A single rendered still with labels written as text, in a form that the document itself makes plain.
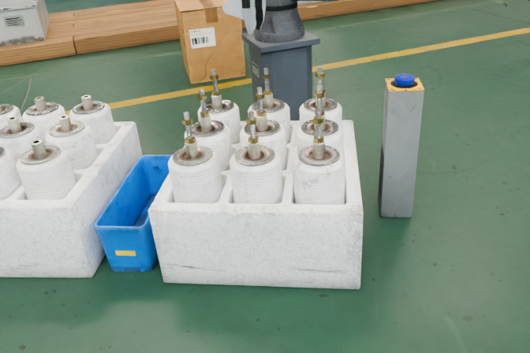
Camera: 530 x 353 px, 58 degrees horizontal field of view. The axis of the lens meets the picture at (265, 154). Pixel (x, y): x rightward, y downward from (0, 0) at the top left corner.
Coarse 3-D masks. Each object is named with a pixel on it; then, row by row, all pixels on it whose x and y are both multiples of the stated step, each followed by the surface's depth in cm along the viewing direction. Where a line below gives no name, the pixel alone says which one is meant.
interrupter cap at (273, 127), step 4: (268, 120) 101; (248, 124) 100; (268, 124) 100; (272, 124) 99; (276, 124) 99; (244, 128) 98; (248, 128) 98; (256, 128) 99; (268, 128) 98; (272, 128) 98; (276, 128) 97; (280, 128) 98; (248, 132) 96; (256, 132) 96; (260, 132) 96; (264, 132) 96; (268, 132) 96; (272, 132) 96; (276, 132) 96; (260, 136) 95
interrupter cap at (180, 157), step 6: (180, 150) 91; (198, 150) 91; (204, 150) 91; (210, 150) 90; (174, 156) 89; (180, 156) 90; (186, 156) 90; (204, 156) 89; (210, 156) 88; (174, 162) 88; (180, 162) 87; (186, 162) 87; (192, 162) 87; (198, 162) 87; (204, 162) 87
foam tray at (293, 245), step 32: (352, 128) 112; (288, 160) 101; (352, 160) 99; (160, 192) 92; (224, 192) 91; (288, 192) 90; (352, 192) 88; (160, 224) 89; (192, 224) 88; (224, 224) 87; (256, 224) 86; (288, 224) 85; (320, 224) 84; (352, 224) 84; (160, 256) 93; (192, 256) 92; (224, 256) 91; (256, 256) 90; (288, 256) 89; (320, 256) 88; (352, 256) 87; (352, 288) 91
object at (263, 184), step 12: (276, 156) 88; (240, 168) 85; (252, 168) 85; (264, 168) 85; (276, 168) 86; (240, 180) 86; (252, 180) 85; (264, 180) 85; (276, 180) 87; (240, 192) 88; (252, 192) 86; (264, 192) 87; (276, 192) 88
